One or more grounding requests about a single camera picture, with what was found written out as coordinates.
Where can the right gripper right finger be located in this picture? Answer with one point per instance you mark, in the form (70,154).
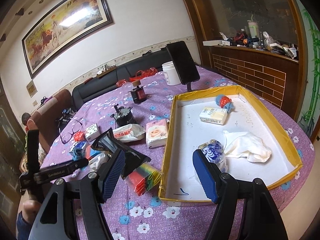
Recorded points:
(260,219)

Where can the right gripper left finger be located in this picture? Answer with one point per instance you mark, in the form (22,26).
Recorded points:
(56,218)

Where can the blue white pattern pack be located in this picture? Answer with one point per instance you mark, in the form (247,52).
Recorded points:
(213,151)

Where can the white towel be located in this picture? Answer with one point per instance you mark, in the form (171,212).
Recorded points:
(246,145)

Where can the yellow shallow cardboard box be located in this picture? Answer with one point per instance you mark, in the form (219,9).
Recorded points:
(187,132)

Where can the red plastic bag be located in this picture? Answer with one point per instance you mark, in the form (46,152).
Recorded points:
(79,136)

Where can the yellow white tissue pack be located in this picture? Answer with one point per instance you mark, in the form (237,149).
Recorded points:
(213,115)

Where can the white dotted tissue box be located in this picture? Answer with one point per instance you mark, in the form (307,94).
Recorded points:
(92,132)

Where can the colourful sponge pack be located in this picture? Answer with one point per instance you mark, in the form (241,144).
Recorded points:
(143,179)

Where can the black foil zip bag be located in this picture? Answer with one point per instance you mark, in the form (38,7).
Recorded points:
(133,159)

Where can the blue cloth with red net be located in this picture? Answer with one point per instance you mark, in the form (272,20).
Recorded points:
(224,102)

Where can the pink rose tissue pack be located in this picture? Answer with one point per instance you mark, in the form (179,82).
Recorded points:
(156,133)

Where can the white red-print plastic bag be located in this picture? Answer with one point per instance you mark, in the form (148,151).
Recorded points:
(129,133)

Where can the person's left hand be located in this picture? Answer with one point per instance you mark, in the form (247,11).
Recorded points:
(30,209)

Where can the black eyeglasses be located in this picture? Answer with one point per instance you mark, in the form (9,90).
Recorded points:
(65,137)

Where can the black round device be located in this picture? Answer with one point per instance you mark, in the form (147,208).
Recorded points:
(123,116)

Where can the bamboo painted panel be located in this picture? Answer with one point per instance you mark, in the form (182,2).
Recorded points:
(310,109)

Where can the purple floral tablecloth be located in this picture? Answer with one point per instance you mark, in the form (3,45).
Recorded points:
(147,217)

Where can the wooden brick-pattern counter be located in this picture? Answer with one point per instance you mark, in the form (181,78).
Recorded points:
(272,77)

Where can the white plastic jar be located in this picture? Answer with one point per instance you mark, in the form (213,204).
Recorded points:
(170,74)

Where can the black phone on stand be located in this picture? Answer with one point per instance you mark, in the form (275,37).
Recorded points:
(183,62)

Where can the red black bottle cork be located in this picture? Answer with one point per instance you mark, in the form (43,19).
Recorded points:
(137,93)

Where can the red bag on sofa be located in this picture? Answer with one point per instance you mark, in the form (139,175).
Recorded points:
(146,73)

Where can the black leather sofa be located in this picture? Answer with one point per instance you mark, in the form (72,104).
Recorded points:
(98,86)

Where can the white cup with straw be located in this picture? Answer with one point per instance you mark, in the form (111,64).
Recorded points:
(253,27)

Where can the framed horse painting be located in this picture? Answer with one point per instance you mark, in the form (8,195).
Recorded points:
(61,27)

